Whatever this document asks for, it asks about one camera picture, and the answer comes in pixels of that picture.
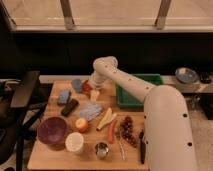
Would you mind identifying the red bowl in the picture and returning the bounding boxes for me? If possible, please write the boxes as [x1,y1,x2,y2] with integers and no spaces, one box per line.
[82,80,91,96]

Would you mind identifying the purple bowl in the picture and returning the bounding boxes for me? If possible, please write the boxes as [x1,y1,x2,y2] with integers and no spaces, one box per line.
[37,117,67,145]

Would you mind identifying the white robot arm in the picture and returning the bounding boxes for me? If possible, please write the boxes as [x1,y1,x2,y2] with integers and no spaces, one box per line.
[89,56,198,171]

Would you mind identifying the green plastic tray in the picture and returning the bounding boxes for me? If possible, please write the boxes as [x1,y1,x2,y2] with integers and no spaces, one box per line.
[116,74,163,109]

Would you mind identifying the blue grey cloth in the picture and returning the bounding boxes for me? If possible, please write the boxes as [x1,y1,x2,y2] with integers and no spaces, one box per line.
[77,102,103,121]

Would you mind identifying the small blue cup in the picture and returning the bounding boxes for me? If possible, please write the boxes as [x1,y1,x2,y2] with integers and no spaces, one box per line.
[71,79,82,93]

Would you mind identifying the black remote control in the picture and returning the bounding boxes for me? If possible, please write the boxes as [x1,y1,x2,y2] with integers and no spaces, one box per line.
[61,99,79,117]

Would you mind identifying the yellow banana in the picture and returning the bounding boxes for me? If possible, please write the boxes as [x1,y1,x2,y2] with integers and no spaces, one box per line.
[96,108,117,131]

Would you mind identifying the blue sponge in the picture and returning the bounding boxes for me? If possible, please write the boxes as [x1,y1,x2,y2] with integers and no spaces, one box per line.
[57,89,71,105]

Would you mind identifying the red yellow apple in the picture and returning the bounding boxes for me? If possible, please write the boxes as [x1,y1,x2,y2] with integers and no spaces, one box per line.
[75,118,89,133]

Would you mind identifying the wooden board table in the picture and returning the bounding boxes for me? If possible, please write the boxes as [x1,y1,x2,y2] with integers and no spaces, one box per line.
[28,81,148,171]

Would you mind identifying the orange carrot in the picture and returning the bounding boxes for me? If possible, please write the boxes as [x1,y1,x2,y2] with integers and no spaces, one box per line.
[107,119,117,144]

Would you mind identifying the bunch of red grapes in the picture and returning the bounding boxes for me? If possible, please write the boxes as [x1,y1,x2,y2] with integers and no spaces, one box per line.
[119,116,137,148]

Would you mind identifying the white plastic cup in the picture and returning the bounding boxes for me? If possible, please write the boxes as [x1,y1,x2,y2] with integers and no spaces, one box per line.
[65,132,84,155]

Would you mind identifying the small metal cup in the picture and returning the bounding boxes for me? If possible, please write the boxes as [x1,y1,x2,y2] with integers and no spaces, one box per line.
[95,142,109,160]

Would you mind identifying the metal spoon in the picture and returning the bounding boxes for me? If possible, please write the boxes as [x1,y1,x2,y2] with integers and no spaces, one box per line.
[115,131,126,161]

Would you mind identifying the metal bowl on ledge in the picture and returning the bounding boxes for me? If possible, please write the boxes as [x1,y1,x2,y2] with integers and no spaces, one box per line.
[175,67,198,84]

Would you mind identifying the dark object on ledge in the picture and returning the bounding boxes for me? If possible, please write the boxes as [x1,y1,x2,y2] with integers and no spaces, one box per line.
[199,72,211,84]

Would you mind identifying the black handled knife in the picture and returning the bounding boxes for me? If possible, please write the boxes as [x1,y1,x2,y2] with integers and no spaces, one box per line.
[139,130,146,164]

